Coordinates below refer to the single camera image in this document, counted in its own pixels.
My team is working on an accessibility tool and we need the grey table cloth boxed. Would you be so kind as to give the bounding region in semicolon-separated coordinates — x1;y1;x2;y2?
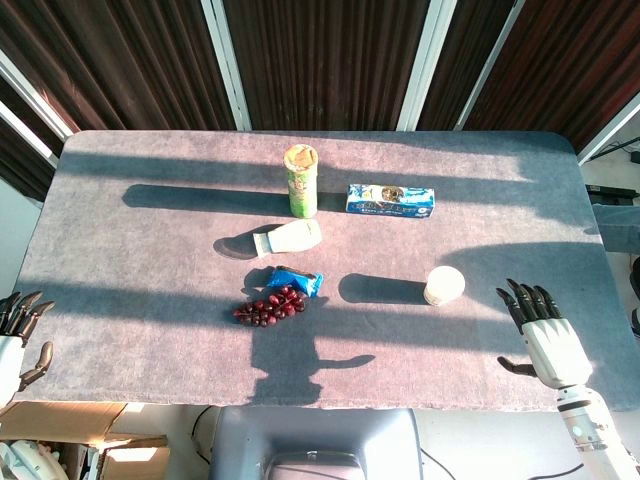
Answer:
6;129;640;413

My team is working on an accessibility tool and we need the black cable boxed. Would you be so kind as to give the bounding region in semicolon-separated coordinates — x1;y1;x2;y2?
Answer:
418;445;585;480

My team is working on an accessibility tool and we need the blue cookie box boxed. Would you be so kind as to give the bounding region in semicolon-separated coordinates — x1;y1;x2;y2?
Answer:
345;183;436;220

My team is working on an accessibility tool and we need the white plastic bottle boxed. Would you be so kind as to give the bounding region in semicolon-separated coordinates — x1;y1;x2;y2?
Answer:
252;218;323;259

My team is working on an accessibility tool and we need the cardboard box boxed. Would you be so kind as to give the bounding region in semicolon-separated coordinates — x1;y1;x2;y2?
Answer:
0;400;170;480

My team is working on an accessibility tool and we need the red grape bunch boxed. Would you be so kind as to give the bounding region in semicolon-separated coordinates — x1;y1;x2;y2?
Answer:
232;285;308;329

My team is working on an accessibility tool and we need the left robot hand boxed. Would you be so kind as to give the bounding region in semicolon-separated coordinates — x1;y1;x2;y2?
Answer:
0;291;56;409

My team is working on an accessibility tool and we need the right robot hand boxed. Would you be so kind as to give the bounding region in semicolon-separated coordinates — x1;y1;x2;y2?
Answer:
495;278;594;390

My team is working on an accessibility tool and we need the blue snack wrapper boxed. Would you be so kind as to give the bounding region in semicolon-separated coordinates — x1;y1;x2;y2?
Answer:
265;265;325;300

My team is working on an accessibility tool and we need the green chip canister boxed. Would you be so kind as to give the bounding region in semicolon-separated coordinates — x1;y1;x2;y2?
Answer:
282;143;320;220

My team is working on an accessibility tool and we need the white paper cup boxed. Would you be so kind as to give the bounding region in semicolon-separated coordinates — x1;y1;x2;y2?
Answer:
423;265;467;307

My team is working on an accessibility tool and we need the grey robot torso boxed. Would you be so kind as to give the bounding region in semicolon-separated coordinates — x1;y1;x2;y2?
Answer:
208;405;425;480

